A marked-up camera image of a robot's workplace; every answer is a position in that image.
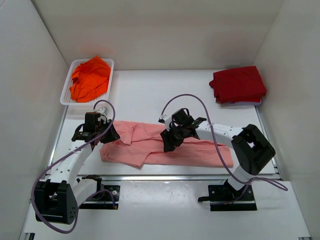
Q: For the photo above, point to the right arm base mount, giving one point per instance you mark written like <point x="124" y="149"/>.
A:
<point x="222" y="199"/>

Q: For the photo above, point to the folded red t shirt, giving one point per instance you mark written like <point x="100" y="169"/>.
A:
<point x="235" y="85"/>

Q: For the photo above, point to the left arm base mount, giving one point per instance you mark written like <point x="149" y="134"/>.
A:
<point x="105" y="195"/>

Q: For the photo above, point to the orange t shirt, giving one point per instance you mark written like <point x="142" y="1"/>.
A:
<point x="90" y="80"/>

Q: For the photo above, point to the white tray under red shirt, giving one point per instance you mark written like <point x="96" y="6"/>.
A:
<point x="244" y="103"/>

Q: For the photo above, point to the aluminium table rail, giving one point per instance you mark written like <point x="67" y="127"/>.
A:
<point x="202" y="177"/>

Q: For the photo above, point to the pink polo shirt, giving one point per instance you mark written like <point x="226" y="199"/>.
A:
<point x="141" y="144"/>

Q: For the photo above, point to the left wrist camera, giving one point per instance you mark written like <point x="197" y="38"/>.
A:
<point x="103" y="111"/>

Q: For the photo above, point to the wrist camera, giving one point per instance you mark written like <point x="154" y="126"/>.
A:
<point x="166" y="120"/>
<point x="103" y="111"/>

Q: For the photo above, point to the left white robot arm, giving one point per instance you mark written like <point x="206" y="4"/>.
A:
<point x="59" y="197"/>

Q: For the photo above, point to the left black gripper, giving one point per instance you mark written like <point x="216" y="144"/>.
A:
<point x="114" y="134"/>

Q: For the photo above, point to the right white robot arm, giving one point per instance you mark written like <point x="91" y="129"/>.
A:
<point x="252" y="149"/>

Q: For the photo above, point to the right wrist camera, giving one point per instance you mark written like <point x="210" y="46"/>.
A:
<point x="166" y="120"/>

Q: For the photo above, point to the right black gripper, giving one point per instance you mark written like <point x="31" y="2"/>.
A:
<point x="170" y="144"/>

